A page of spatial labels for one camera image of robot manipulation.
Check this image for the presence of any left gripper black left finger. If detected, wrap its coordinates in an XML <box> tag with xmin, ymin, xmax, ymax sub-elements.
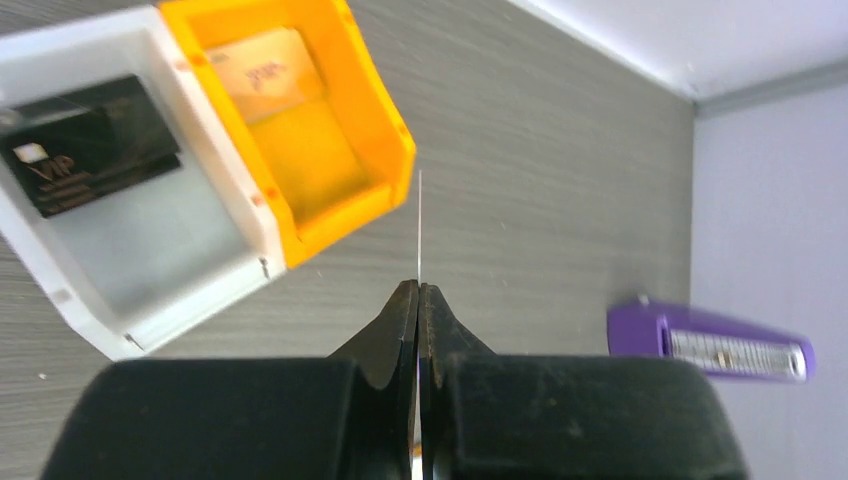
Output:
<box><xmin>41</xmin><ymin>280</ymin><xmax>419</xmax><ymax>479</ymax></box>

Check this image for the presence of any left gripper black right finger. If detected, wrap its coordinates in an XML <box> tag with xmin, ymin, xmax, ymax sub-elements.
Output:
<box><xmin>418</xmin><ymin>284</ymin><xmax>749</xmax><ymax>479</ymax></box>

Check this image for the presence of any tan card stack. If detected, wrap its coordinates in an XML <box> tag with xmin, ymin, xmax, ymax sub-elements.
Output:
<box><xmin>207</xmin><ymin>28</ymin><xmax>325</xmax><ymax>123</ymax></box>

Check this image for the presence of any purple metronome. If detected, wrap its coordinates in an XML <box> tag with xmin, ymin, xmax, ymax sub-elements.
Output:
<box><xmin>607</xmin><ymin>296</ymin><xmax>817</xmax><ymax>384</ymax></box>

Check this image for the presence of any white plastic bin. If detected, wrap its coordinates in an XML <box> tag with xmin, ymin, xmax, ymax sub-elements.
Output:
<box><xmin>1</xmin><ymin>6</ymin><xmax>286</xmax><ymax>361</ymax></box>

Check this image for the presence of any orange plastic bin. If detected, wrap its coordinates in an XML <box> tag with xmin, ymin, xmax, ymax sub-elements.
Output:
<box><xmin>159</xmin><ymin>1</ymin><xmax>416</xmax><ymax>269</ymax></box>

